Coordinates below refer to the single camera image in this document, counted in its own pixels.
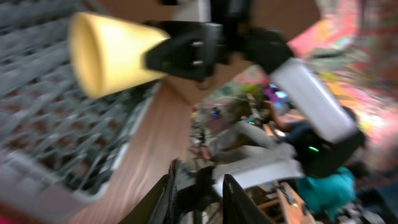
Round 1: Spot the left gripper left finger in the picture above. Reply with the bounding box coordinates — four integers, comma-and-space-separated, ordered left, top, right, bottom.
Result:
118, 160, 179, 224

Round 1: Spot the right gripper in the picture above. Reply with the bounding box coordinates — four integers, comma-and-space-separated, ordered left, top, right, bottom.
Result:
146, 22, 294, 82

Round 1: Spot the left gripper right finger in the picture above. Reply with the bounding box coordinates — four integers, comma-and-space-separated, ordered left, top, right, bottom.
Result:
223, 174, 274, 224

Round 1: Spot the yellow cup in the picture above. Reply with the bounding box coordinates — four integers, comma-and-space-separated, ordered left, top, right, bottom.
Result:
68, 12, 169, 98

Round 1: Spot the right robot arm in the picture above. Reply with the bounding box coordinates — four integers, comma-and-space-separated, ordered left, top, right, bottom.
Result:
145, 1, 365, 196

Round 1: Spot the grey dishwasher rack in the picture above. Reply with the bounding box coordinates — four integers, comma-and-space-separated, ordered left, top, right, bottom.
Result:
1, 0, 158, 219

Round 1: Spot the red serving tray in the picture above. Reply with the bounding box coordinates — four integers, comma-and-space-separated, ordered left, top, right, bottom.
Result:
1, 204, 41, 224

